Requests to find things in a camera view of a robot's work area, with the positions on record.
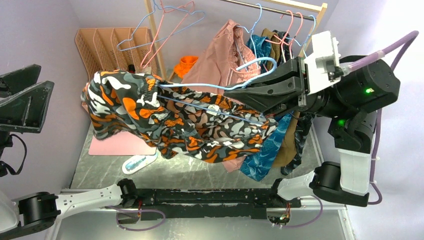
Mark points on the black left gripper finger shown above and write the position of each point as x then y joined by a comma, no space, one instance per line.
18,80
25,111

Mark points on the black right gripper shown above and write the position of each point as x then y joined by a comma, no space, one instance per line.
269,96

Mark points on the light blue wire hanger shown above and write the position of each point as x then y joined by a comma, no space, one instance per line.
237,86

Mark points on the orange camouflage shorts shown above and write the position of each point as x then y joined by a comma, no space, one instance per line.
176,120

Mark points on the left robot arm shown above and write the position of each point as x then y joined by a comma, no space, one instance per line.
39,211

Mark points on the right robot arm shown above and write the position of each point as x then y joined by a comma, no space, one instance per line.
351,102

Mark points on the dark leaf print shorts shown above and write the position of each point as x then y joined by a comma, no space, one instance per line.
302,130

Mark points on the pink hanging shorts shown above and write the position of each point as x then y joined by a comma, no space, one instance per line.
217,66

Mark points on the brown hanging shorts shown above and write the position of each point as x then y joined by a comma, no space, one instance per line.
287,149

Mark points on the blue leaf print shorts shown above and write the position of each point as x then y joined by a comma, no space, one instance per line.
258,165

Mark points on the wooden clothes rack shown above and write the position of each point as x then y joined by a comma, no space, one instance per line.
288,39

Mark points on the orange knitted object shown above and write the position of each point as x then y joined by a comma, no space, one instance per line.
184,66

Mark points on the pink mat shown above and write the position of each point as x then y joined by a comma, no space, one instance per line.
121,144

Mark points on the peach desk organizer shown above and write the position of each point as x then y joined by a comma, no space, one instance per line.
125,48

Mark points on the white teal stapler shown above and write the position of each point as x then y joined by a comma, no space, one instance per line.
137,162

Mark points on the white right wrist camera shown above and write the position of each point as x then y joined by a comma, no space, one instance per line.
321,64

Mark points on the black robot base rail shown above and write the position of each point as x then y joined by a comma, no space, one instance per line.
211,203

